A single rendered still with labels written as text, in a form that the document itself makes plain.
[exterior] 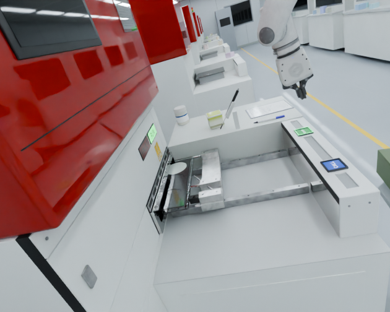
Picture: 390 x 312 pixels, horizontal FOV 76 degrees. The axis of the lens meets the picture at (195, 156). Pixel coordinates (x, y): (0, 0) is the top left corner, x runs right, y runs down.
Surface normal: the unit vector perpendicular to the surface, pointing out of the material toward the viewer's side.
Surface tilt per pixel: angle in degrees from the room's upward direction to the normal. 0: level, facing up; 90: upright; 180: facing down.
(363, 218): 90
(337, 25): 90
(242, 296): 90
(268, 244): 0
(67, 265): 90
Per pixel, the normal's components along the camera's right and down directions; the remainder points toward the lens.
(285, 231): -0.26, -0.86
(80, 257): 0.96, -0.22
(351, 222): -0.04, 0.47
